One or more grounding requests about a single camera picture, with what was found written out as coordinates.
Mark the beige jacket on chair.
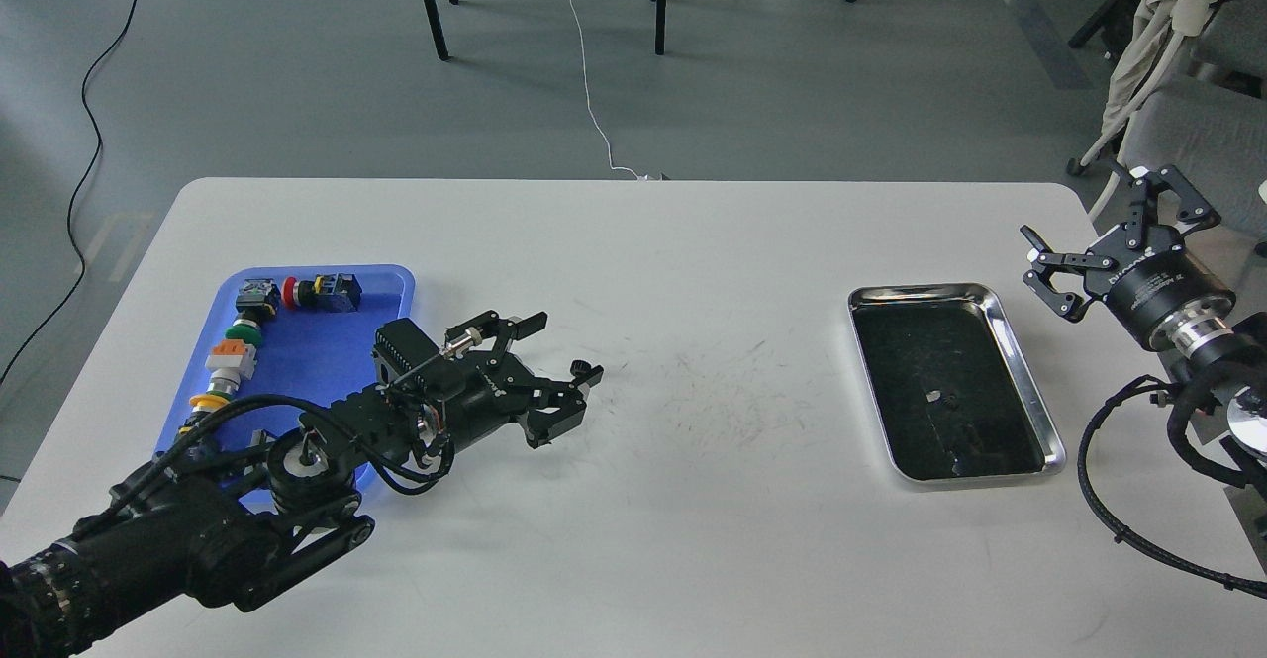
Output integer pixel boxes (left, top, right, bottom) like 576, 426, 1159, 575
1067, 0, 1264, 175

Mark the red emergency stop button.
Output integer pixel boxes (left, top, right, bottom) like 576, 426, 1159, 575
280, 273, 362, 314

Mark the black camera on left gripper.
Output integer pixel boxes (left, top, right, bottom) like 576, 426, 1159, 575
371, 317, 484, 401

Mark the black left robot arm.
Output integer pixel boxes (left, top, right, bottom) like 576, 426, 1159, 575
3, 311, 606, 657

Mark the black square push button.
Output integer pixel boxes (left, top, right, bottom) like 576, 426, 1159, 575
247, 429, 275, 449

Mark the orange white push button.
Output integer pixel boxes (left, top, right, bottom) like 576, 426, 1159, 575
205, 339, 257, 398

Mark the black floor cable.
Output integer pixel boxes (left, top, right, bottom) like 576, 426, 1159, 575
0, 0, 214, 387

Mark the blue plastic tray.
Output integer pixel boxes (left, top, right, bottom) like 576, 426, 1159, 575
155, 264, 416, 453

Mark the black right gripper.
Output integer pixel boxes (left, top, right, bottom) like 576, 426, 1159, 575
1020, 164, 1238, 352

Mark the steel metal tray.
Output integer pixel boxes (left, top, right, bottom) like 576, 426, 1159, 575
848, 281, 1067, 489

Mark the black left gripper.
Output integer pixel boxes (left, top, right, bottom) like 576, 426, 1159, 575
436, 311, 599, 449

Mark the grey office chair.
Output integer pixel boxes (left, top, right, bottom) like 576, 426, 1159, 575
1112, 0, 1266, 255

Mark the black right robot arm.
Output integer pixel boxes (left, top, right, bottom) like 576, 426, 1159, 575
1020, 165, 1264, 598

